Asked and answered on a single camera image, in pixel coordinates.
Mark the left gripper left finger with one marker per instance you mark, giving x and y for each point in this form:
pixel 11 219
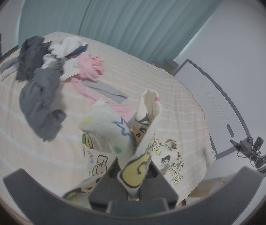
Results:
pixel 104 191

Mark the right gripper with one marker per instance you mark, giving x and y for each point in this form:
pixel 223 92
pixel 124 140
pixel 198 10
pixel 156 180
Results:
pixel 245 145

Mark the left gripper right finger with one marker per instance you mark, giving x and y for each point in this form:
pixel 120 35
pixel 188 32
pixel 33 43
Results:
pixel 158 189

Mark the white printed pyjama top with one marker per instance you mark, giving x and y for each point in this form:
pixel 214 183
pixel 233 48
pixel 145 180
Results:
pixel 104 128

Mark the pile of clothes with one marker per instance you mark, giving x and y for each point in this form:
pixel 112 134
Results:
pixel 65 48

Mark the light grey garment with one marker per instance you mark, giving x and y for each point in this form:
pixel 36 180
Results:
pixel 104 90

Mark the grey bedside table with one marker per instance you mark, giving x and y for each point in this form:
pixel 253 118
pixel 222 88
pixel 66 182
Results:
pixel 170 65

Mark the dark grey garment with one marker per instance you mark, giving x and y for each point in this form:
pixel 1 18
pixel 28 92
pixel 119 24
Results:
pixel 39 102

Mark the bed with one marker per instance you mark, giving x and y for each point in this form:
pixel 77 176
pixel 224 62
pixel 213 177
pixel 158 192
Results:
pixel 128 67

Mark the pink garment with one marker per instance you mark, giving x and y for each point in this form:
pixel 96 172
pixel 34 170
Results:
pixel 88 64

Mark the blue-green curtain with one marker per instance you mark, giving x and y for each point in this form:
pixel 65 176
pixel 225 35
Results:
pixel 147 20
pixel 53 8

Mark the black garment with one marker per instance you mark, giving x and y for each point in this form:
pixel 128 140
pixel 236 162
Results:
pixel 29 55

